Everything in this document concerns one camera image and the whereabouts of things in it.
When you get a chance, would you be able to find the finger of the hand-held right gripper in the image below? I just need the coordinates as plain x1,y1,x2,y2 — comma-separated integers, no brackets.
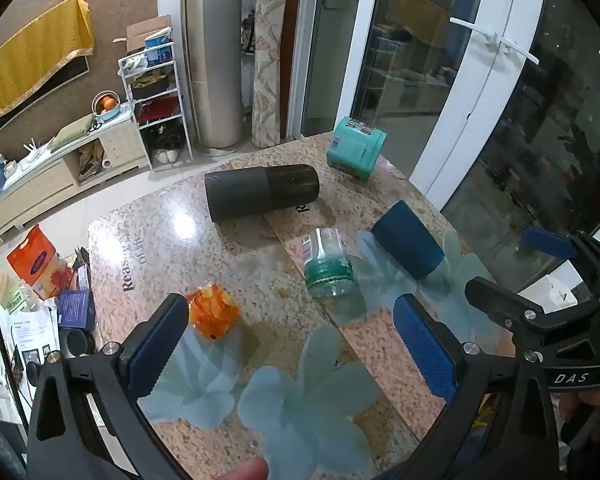
465,276,600,347
522,227,600,274

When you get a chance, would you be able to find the white door handle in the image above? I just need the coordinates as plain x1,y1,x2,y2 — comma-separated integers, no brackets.
449,15,540,66

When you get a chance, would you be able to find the cardboard box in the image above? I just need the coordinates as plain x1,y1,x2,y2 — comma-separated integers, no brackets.
112,14,172,54

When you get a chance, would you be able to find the beige tower air conditioner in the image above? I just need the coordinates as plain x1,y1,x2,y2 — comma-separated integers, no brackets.
184,0,244,149

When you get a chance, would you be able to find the cream low cabinet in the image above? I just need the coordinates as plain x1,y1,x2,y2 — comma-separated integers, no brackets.
0,109,149,238

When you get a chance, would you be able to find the orange paper bag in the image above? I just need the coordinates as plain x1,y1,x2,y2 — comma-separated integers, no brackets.
6,224,62,301

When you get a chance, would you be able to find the dark brown cylinder roll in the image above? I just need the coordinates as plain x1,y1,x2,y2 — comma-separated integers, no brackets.
204,164,321,222

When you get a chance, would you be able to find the teal wipes pack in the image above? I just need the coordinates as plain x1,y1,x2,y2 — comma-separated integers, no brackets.
326,116,387,181

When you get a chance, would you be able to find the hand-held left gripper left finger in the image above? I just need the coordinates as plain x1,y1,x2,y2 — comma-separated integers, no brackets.
27,292,191,480

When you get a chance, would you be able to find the dark blue cup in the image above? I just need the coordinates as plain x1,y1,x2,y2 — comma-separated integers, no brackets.
370,200,446,281

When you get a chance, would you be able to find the dark television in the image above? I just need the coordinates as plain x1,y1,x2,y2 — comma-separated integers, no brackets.
0,54,92,136

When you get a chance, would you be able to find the white shelf rack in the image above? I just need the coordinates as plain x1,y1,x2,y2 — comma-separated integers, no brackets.
118,52,194,172

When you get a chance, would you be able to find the clear glass cup green band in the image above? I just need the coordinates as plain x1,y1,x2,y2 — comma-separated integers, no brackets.
302,227,355,297

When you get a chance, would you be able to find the dark blue box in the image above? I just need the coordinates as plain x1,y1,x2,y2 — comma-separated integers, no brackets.
56,289,94,329

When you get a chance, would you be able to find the green cushion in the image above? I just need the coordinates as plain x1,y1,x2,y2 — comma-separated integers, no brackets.
49,113,97,152

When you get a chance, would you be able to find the black round container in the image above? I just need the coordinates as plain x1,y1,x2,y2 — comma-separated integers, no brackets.
60,326,97,357

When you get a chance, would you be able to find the orange snack packet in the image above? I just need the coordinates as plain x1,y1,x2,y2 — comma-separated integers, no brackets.
186,285,242,342

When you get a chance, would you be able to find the fruit bowl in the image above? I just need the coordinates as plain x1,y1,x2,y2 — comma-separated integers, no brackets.
92,90,122,122

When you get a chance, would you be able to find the yellow cloth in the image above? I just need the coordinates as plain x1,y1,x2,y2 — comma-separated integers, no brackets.
0,0,95,132

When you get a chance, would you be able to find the person's left hand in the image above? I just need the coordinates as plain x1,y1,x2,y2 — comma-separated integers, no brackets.
214,458,272,480

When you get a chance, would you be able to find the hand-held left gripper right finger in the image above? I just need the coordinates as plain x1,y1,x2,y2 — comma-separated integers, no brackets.
394,294,562,480

